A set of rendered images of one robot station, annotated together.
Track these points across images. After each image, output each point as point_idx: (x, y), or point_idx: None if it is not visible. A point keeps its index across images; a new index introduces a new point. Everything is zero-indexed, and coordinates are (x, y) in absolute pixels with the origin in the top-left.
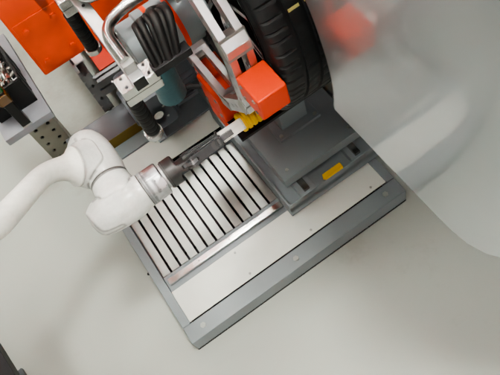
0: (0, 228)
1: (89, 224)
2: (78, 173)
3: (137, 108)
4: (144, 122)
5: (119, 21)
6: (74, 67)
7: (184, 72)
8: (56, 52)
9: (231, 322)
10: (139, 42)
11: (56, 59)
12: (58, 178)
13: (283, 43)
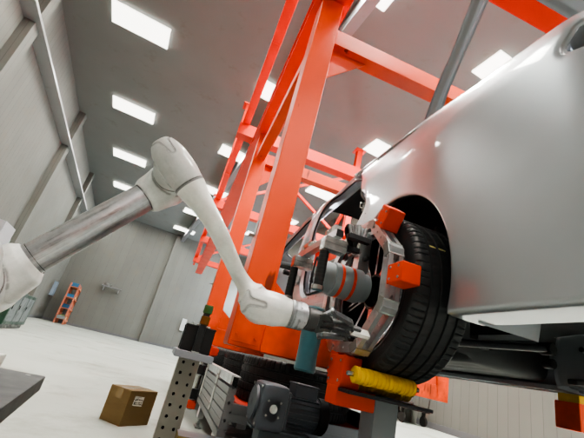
0: (222, 222)
1: None
2: (254, 287)
3: (324, 253)
4: (321, 268)
5: (284, 353)
6: (232, 376)
7: (305, 400)
8: (245, 334)
9: None
10: (348, 225)
11: (241, 338)
12: (242, 278)
13: (423, 255)
